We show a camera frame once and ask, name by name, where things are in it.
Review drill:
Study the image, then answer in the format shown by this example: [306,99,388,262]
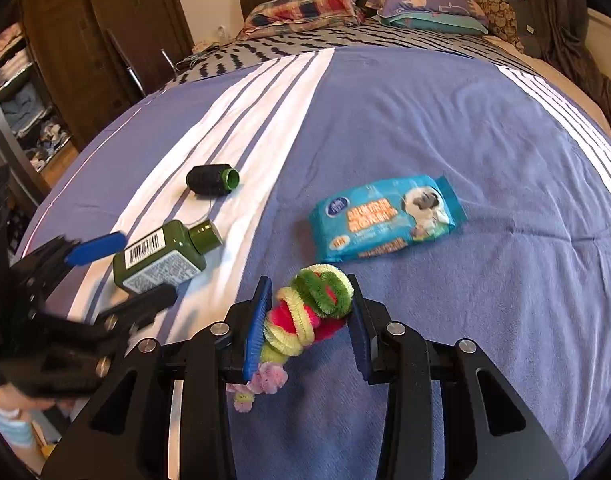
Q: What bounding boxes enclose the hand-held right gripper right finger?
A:
[346,274,571,480]

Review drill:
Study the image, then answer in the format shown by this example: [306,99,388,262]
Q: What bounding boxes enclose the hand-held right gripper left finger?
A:
[40,275,276,480]

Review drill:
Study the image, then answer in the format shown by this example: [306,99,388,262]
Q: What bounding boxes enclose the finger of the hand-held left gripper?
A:
[96,284,178,346]
[12,231,127,286]

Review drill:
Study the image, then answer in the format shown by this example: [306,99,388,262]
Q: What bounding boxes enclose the dark green bottle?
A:
[112,219,223,295]

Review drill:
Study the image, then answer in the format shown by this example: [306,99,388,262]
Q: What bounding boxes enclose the colourful pipe cleaner bundle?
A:
[228,262,355,413]

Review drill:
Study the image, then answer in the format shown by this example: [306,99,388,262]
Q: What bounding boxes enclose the light blue cloth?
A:
[0,394,37,450]

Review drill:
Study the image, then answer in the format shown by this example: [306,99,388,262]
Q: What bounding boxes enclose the patterned clothes pile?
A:
[28,117,69,171]

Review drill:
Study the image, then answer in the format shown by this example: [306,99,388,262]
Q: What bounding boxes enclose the blue wet wipes pack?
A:
[308,174,469,263]

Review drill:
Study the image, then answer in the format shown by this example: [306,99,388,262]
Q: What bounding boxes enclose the black thread spool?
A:
[186,163,240,196]

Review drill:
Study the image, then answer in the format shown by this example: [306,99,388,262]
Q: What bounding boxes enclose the blue folded clothes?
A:
[0,82,42,136]

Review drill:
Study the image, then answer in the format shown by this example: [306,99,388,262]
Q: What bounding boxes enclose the metal folding chair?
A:
[105,30,186,98]

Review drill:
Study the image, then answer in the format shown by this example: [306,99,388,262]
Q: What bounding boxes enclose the white folded clothes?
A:
[0,52,34,86]

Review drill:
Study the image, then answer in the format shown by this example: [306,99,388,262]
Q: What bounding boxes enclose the blue white striped blanket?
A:
[10,45,611,480]

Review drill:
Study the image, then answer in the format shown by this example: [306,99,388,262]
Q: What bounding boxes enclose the dark wooden wardrobe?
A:
[0,0,193,201]

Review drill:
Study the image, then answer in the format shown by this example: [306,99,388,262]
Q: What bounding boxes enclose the pink folded clothes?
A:
[0,25,24,57]

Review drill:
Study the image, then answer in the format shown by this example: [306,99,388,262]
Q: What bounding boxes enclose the grey patterned bed sheet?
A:
[170,22,531,86]

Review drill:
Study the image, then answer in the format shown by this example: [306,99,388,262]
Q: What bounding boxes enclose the plaid pillow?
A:
[235,0,366,41]

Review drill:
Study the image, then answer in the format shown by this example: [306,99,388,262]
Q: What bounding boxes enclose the teal pillow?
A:
[378,12,489,36]

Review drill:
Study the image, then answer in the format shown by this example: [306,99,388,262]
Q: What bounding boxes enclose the brown patterned cushion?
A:
[478,0,526,53]

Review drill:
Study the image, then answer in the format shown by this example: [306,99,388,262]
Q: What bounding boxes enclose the dark green cushion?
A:
[485,0,547,58]

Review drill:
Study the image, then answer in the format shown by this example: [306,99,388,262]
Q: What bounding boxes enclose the brown curtain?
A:
[503,0,611,136]

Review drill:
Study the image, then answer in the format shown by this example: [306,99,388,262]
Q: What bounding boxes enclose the tangle of white cables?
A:
[178,40,236,68]

